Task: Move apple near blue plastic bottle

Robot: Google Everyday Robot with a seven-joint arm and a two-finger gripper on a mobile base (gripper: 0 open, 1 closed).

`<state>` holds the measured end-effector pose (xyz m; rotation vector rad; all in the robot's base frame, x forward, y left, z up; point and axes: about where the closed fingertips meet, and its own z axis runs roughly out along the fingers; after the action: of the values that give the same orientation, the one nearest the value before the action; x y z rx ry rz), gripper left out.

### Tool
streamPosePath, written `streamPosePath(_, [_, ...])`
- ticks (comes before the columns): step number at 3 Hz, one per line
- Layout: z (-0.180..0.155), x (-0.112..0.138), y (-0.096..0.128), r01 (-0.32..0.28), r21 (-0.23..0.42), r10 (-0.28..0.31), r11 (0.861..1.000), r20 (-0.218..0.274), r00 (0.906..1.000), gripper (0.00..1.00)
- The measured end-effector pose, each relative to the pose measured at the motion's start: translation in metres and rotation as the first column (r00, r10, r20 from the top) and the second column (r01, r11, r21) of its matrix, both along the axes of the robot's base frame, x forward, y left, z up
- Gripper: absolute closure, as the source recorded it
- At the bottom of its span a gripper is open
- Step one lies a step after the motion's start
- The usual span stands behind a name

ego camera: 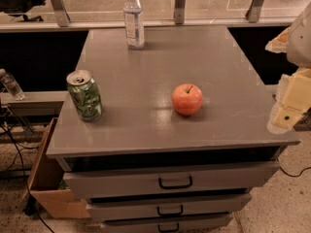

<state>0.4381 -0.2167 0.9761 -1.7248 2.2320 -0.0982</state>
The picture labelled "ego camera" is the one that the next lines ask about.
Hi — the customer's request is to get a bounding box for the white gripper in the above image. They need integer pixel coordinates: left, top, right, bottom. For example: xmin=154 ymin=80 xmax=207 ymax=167
xmin=265 ymin=3 xmax=311 ymax=134

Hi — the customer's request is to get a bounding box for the top grey drawer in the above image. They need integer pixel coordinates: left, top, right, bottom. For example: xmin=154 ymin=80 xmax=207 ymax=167
xmin=64 ymin=161 xmax=279 ymax=198

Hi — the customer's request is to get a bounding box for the black floor cable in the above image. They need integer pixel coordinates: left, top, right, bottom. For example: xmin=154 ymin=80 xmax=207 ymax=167
xmin=279 ymin=165 xmax=311 ymax=179
xmin=0 ymin=105 xmax=56 ymax=233

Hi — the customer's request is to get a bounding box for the bottom grey drawer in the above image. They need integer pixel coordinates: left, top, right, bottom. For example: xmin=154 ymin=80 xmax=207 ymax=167
xmin=100 ymin=213 xmax=232 ymax=233

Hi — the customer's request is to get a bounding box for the red apple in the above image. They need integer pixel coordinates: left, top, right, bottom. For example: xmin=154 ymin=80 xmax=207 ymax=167
xmin=171 ymin=83 xmax=203 ymax=117

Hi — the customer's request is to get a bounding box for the small bottle at left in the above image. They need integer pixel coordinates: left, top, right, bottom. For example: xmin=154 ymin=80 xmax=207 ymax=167
xmin=0 ymin=69 xmax=25 ymax=100

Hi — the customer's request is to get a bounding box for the middle grey drawer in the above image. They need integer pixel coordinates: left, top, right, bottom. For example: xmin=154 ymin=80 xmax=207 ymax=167
xmin=86 ymin=193 xmax=251 ymax=221

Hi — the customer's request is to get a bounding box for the black floor cable right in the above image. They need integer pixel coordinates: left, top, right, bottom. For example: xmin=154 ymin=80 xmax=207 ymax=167
xmin=279 ymin=165 xmax=311 ymax=179

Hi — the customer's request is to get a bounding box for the cardboard box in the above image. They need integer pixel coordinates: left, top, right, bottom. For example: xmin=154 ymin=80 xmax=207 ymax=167
xmin=28 ymin=118 xmax=90 ymax=219

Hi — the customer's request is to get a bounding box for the green soda can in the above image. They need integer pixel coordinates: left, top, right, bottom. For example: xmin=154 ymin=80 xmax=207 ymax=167
xmin=66 ymin=70 xmax=102 ymax=121

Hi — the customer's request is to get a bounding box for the grey drawer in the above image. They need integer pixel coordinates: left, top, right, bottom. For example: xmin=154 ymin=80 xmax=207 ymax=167
xmin=86 ymin=193 xmax=251 ymax=221
xmin=100 ymin=213 xmax=232 ymax=233
xmin=64 ymin=161 xmax=279 ymax=198

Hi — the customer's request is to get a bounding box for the grey drawer cabinet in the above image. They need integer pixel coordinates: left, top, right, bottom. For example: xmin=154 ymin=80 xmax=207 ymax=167
xmin=46 ymin=24 xmax=301 ymax=233

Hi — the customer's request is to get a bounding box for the black floor cable left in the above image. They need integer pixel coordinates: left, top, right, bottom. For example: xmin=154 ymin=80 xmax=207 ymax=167
xmin=0 ymin=105 xmax=56 ymax=233

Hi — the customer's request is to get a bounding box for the clear plastic water bottle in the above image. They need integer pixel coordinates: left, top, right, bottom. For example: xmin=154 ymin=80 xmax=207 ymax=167
xmin=123 ymin=0 xmax=145 ymax=50

